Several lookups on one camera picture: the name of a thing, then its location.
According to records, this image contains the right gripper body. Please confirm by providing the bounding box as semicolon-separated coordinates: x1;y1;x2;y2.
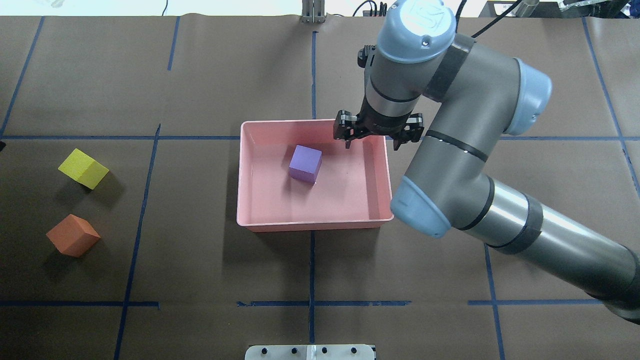
333;110;425;144

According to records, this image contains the purple foam block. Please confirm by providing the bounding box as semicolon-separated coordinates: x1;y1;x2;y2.
288;145;323;183

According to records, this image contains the yellow foam block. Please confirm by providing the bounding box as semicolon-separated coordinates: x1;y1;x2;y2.
58;148;110;191

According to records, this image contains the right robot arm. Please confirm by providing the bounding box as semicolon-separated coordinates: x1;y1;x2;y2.
333;0;640;324

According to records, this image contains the pink plastic bin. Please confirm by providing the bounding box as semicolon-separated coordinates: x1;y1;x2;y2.
236;119;394;232

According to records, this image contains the metal cup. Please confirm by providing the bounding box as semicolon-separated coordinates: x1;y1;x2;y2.
507;0;540;18

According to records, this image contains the black box under cup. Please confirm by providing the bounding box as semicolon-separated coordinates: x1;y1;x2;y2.
478;0;563;19

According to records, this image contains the orange foam block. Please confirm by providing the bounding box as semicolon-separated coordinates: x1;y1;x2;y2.
46;214;102;258

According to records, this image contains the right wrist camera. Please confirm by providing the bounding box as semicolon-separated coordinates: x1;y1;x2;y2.
356;44;377;69

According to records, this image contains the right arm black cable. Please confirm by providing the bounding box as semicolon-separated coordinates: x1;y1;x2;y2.
454;0;523;40

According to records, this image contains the aluminium frame post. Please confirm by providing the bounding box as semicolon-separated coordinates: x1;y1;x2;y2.
300;0;326;24

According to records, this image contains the metal base plate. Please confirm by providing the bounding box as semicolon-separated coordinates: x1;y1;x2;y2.
244;343;377;360

